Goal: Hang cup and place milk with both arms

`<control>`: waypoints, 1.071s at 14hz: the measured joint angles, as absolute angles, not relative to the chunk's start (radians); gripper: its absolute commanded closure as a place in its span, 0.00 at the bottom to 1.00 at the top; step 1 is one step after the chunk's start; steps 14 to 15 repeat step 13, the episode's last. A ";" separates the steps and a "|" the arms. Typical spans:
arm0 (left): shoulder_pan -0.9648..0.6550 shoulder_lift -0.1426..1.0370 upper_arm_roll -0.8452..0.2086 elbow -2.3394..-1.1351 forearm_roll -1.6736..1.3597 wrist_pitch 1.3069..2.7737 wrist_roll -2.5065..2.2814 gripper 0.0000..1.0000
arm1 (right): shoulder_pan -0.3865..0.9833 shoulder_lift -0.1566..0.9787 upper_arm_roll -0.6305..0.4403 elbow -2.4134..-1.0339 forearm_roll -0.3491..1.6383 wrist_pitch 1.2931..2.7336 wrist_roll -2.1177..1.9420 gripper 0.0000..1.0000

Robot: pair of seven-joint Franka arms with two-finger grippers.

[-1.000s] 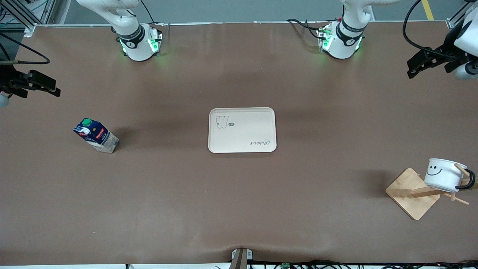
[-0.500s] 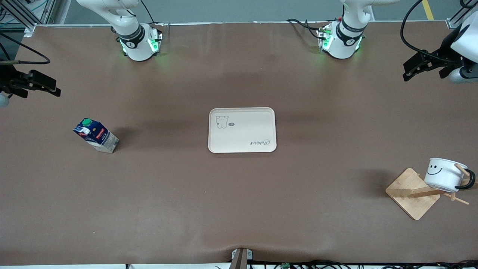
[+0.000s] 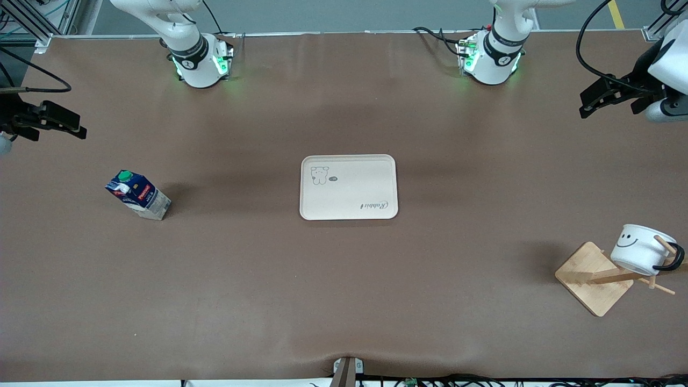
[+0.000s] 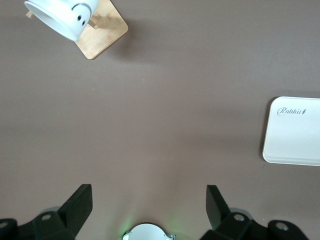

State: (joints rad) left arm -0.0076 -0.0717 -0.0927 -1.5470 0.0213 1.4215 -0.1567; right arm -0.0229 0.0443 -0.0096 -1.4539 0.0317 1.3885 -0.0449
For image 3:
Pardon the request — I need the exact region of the blue milk carton green cap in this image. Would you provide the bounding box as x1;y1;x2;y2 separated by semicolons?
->
105;170;172;221

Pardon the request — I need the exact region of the white cup black handle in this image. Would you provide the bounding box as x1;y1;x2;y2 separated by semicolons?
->
610;224;686;276

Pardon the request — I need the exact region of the wooden cup rack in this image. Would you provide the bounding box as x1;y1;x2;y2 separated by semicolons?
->
555;235;688;317

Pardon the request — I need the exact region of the beige plastic tray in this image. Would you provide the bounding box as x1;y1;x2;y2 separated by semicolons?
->
299;154;399;221

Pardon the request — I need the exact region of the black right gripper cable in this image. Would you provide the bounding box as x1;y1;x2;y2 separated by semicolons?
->
0;47;72;94

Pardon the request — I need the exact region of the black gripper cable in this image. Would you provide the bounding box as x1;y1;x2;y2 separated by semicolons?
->
576;0;646;89
0;47;72;94

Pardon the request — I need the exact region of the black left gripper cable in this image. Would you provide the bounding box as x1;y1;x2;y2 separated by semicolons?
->
576;0;646;89

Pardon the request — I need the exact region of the aluminium frame profile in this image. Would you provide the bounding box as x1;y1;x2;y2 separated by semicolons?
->
642;0;688;42
0;0;81;42

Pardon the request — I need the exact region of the black base cable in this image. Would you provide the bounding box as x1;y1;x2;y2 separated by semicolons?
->
202;0;237;38
413;26;468;57

